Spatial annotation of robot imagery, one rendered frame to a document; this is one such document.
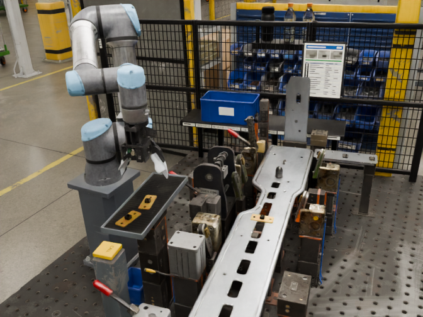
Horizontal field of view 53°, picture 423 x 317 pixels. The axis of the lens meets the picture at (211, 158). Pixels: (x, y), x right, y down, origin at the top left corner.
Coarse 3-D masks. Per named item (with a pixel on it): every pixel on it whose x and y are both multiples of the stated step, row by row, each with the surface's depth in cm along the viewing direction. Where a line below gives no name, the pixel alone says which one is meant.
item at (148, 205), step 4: (148, 196) 143; (152, 196) 143; (156, 196) 143; (144, 200) 139; (148, 200) 139; (152, 200) 141; (140, 204) 138; (144, 204) 138; (148, 204) 138; (140, 208) 137; (144, 208) 136; (148, 208) 136
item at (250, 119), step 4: (248, 116) 193; (252, 116) 193; (256, 116) 192; (244, 120) 194; (248, 120) 192; (252, 120) 192; (256, 120) 191; (248, 124) 192; (252, 124) 195; (248, 128) 193; (252, 128) 193; (252, 132) 193; (252, 136) 194; (252, 140) 195; (252, 144) 196; (256, 144) 199; (256, 148) 199
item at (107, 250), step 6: (102, 246) 120; (108, 246) 120; (114, 246) 120; (120, 246) 120; (96, 252) 118; (102, 252) 117; (108, 252) 117; (114, 252) 117; (102, 258) 117; (108, 258) 116
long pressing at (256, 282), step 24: (264, 168) 194; (288, 168) 193; (264, 192) 174; (288, 192) 174; (240, 216) 159; (288, 216) 159; (240, 240) 146; (264, 240) 146; (216, 264) 135; (264, 264) 135; (216, 288) 126; (240, 288) 126; (264, 288) 126; (192, 312) 118; (216, 312) 118; (240, 312) 118
